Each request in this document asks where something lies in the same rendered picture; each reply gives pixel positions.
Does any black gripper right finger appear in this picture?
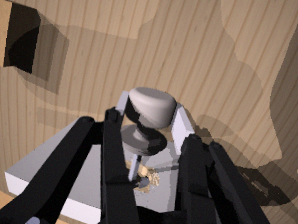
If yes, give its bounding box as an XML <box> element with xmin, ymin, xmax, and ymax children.
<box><xmin>170</xmin><ymin>103</ymin><xmax>270</xmax><ymax>224</ymax></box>

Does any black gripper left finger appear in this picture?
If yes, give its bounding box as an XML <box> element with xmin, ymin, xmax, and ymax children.
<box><xmin>0</xmin><ymin>91</ymin><xmax>140</xmax><ymax>224</ymax></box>

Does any brown cardboard box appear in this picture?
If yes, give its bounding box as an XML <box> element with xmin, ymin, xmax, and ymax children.
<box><xmin>0</xmin><ymin>0</ymin><xmax>36</xmax><ymax>67</ymax></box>

